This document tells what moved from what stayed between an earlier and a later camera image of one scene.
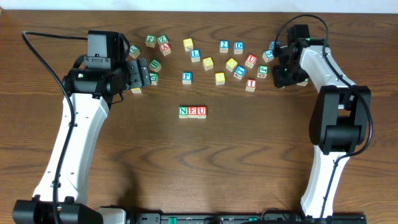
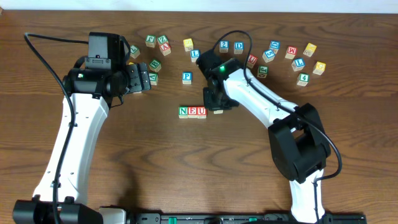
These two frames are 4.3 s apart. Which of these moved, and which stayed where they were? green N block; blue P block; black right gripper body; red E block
Moved: black right gripper body
Stayed: red E block; blue P block; green N block
